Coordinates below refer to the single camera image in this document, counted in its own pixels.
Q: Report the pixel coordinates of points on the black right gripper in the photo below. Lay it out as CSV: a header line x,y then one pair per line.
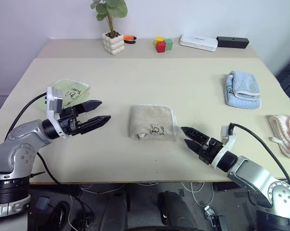
x,y
208,152

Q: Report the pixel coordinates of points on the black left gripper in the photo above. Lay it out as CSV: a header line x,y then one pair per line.
x,y
70,122

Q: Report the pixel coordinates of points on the beige towel with white edging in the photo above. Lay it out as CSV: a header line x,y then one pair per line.
x,y
149,115

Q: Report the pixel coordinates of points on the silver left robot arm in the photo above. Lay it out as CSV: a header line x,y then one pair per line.
x,y
17,149

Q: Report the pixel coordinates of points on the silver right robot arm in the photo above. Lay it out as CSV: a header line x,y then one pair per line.
x,y
250,173

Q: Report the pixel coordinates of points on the green towel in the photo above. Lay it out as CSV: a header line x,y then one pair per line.
x,y
63,86

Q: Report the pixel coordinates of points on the light blue towel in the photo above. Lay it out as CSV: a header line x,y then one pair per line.
x,y
241,81

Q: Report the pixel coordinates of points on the pink towel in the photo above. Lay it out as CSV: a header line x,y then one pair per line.
x,y
289,134

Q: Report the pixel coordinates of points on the dark rounded shape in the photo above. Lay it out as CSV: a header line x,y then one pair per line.
x,y
173,209

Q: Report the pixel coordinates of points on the small metal clamp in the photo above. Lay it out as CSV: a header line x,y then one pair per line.
x,y
208,212

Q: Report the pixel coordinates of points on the white bubble plant pot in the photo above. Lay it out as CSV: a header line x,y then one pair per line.
x,y
113,44

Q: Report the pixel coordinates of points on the black floor plate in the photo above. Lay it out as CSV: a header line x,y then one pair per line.
x,y
219,223

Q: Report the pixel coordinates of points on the red cube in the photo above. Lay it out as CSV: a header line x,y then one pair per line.
x,y
160,47

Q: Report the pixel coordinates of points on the white flat box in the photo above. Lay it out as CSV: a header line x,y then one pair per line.
x,y
197,42

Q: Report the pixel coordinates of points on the green cube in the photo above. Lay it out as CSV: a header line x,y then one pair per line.
x,y
169,44

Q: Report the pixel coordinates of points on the yellow cube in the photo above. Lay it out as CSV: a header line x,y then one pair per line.
x,y
159,39

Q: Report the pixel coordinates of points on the small blue block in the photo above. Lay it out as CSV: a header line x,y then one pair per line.
x,y
42,203

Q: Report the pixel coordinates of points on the black rectangular box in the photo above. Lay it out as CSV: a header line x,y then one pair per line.
x,y
232,42

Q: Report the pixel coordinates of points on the green leafy plant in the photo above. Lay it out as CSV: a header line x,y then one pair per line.
x,y
112,9

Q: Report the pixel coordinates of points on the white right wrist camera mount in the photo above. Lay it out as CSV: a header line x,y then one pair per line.
x,y
231,140

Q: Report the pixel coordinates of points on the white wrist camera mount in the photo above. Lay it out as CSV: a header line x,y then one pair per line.
x,y
49,113
231,140

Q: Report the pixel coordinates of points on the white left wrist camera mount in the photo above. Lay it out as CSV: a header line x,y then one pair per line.
x,y
49,113

